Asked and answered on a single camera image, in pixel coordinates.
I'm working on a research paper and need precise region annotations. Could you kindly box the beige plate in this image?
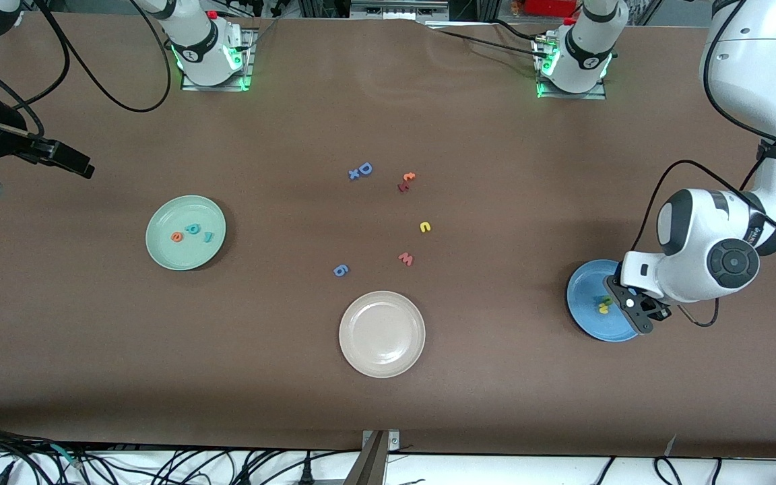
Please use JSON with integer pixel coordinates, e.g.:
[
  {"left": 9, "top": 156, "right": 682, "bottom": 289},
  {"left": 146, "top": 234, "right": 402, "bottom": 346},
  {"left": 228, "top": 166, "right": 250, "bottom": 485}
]
[{"left": 339, "top": 290, "right": 426, "bottom": 379}]

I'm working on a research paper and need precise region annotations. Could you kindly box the grey power strip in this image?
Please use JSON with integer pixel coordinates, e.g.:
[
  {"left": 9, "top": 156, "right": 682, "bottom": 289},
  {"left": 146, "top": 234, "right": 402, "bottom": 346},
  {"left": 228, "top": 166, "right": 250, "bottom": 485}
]
[{"left": 350, "top": 0, "right": 451, "bottom": 22}]

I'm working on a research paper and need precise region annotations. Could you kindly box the red box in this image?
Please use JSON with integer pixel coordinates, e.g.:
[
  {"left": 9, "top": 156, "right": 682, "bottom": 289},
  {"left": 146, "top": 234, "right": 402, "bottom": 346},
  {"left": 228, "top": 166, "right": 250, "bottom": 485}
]
[{"left": 525, "top": 0, "right": 581, "bottom": 18}]

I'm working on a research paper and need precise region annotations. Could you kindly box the pale green plate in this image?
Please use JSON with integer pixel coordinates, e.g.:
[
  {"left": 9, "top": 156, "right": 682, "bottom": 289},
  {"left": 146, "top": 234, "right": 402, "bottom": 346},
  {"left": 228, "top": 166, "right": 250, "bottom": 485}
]
[{"left": 145, "top": 195, "right": 227, "bottom": 271}]

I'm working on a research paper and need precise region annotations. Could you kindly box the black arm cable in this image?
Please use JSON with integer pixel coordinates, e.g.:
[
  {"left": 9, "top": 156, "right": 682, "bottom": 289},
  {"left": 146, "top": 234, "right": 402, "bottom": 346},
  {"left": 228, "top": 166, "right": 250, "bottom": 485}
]
[
  {"left": 34, "top": 0, "right": 172, "bottom": 114},
  {"left": 18, "top": 0, "right": 71, "bottom": 108},
  {"left": 630, "top": 0, "right": 776, "bottom": 329}
]

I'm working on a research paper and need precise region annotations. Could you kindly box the blue plate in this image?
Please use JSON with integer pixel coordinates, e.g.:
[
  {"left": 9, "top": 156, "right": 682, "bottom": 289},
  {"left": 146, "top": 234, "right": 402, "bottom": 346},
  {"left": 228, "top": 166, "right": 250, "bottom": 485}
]
[{"left": 567, "top": 259, "right": 645, "bottom": 343}]

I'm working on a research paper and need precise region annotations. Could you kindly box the black cable on table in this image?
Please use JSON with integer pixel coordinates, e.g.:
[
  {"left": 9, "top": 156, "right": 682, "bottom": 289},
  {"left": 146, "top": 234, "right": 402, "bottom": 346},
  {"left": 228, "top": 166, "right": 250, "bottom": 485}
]
[{"left": 428, "top": 19, "right": 550, "bottom": 58}]

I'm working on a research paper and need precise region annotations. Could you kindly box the teal cable connector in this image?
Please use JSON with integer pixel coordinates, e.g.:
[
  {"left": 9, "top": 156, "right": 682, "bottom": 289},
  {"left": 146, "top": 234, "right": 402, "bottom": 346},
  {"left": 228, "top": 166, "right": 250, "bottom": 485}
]
[{"left": 51, "top": 443, "right": 84, "bottom": 470}]

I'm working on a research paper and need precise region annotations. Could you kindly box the metal camera post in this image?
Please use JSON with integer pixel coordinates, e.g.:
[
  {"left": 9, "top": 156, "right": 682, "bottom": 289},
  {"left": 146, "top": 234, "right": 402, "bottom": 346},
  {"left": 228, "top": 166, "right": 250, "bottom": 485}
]
[{"left": 344, "top": 429, "right": 402, "bottom": 485}]

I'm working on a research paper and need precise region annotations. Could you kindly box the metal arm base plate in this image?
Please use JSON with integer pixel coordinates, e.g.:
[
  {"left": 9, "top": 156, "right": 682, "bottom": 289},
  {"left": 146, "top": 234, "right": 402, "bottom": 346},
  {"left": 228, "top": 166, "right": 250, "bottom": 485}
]
[
  {"left": 535, "top": 40, "right": 608, "bottom": 100},
  {"left": 181, "top": 30, "right": 255, "bottom": 92}
]

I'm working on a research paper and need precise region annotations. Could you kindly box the brown table mat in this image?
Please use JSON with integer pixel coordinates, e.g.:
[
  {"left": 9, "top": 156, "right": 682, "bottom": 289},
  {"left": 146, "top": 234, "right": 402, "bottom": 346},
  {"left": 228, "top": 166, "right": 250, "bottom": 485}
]
[{"left": 0, "top": 12, "right": 776, "bottom": 459}]

